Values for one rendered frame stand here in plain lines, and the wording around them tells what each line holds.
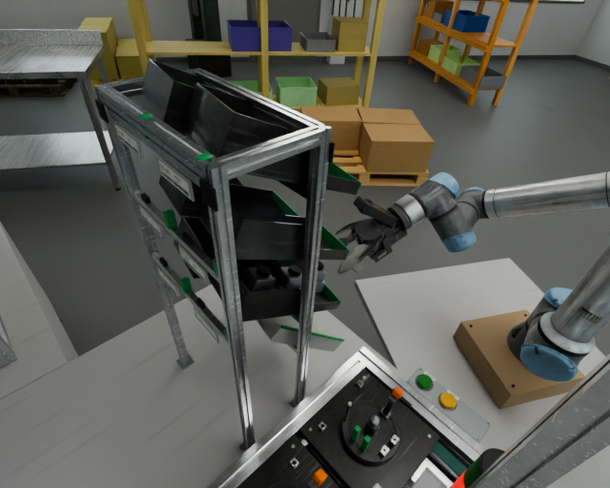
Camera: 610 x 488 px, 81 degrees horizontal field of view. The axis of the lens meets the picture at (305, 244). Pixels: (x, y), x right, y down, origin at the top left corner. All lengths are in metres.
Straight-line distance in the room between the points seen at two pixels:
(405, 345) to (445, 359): 0.13
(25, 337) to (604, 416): 1.40
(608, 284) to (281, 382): 0.82
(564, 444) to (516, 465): 0.06
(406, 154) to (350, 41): 1.66
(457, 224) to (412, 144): 2.70
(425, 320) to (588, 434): 1.04
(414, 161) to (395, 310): 2.51
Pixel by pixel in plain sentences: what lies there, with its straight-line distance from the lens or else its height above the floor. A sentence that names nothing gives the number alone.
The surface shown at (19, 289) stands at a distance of 1.63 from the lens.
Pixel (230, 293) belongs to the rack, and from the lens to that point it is 0.54.
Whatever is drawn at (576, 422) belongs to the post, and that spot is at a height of 1.60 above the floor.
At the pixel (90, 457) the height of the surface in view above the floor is 0.86.
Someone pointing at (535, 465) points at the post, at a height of 1.53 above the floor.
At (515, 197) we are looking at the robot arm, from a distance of 1.01.
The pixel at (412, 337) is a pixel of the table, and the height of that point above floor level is 0.86.
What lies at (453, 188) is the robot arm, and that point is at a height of 1.42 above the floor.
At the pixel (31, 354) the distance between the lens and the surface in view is 1.40.
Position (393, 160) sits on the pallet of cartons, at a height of 0.28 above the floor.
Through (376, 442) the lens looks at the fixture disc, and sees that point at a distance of 0.95.
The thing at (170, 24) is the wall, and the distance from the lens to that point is 7.66.
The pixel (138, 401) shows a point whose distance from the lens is 1.18.
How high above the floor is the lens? 1.86
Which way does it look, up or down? 40 degrees down
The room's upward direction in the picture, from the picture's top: 4 degrees clockwise
